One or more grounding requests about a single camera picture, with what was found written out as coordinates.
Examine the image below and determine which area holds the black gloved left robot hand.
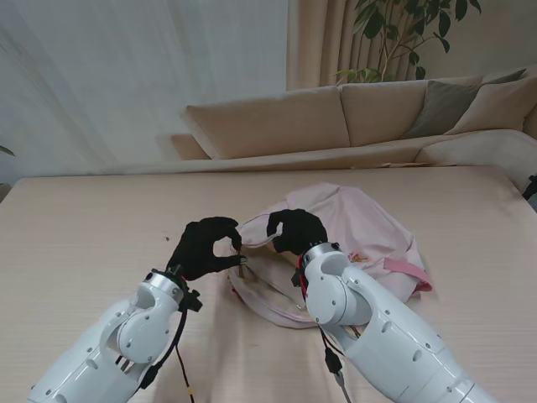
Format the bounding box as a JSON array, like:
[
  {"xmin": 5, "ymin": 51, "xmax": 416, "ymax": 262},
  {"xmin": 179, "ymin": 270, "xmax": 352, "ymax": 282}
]
[{"xmin": 165, "ymin": 216, "xmax": 248, "ymax": 283}]

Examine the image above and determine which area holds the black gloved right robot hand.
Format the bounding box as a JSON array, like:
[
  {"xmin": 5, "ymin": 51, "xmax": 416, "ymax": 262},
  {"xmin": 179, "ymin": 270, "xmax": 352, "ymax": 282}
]
[{"xmin": 266, "ymin": 208, "xmax": 329, "ymax": 258}]

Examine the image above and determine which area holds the pale pink backpack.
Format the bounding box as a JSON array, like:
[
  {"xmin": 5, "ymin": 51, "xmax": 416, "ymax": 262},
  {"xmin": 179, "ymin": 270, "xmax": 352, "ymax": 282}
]
[{"xmin": 228, "ymin": 181, "xmax": 434, "ymax": 331}]

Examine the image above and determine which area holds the beige sofa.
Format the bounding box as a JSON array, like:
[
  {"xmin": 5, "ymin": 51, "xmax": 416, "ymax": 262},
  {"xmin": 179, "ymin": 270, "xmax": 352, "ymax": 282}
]
[{"xmin": 156, "ymin": 65, "xmax": 537, "ymax": 174}]

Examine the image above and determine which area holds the white sheer curtain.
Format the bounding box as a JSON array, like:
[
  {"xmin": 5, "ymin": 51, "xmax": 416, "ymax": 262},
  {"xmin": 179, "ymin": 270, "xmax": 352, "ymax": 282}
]
[{"xmin": 0, "ymin": 0, "xmax": 291, "ymax": 180}]

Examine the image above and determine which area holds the grey throw pillow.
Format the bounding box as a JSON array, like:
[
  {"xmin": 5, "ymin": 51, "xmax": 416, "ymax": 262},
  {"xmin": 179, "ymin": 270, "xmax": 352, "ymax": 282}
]
[{"xmin": 404, "ymin": 69, "xmax": 528, "ymax": 139}]

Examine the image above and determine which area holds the beige pleated curtain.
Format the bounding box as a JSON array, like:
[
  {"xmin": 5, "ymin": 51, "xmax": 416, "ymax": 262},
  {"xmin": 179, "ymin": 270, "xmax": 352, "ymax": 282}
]
[{"xmin": 285, "ymin": 0, "xmax": 537, "ymax": 92}]

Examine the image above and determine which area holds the green leafy indoor plant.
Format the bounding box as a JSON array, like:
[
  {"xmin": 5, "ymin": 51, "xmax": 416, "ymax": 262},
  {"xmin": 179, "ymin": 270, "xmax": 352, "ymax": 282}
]
[{"xmin": 334, "ymin": 0, "xmax": 483, "ymax": 84}]

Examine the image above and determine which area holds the dark object beside table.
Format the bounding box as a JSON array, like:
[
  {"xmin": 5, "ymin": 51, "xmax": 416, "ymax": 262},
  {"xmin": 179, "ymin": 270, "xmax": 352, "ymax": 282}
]
[{"xmin": 521, "ymin": 173, "xmax": 537, "ymax": 203}]

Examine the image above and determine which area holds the beige throw pillow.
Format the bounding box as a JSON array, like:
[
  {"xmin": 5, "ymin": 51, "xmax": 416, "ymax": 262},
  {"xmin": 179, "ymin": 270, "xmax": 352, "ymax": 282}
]
[{"xmin": 444, "ymin": 62, "xmax": 537, "ymax": 136}]

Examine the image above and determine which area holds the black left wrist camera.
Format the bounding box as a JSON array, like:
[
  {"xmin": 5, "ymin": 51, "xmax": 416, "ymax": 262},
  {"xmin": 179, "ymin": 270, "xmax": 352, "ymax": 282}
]
[{"xmin": 180, "ymin": 288, "xmax": 204, "ymax": 314}]

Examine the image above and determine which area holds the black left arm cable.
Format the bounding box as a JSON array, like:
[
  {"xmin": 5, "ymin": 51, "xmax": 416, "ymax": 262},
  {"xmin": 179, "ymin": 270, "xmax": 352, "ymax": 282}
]
[{"xmin": 140, "ymin": 310, "xmax": 189, "ymax": 390}]

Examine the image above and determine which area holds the red left arm wire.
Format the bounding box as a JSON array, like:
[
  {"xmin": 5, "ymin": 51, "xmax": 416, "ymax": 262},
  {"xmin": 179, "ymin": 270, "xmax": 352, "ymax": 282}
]
[{"xmin": 175, "ymin": 350, "xmax": 196, "ymax": 403}]

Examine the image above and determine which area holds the grey right arm cable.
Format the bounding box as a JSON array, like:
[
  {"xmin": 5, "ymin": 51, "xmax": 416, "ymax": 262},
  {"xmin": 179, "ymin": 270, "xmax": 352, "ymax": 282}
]
[{"xmin": 319, "ymin": 329, "xmax": 352, "ymax": 403}]

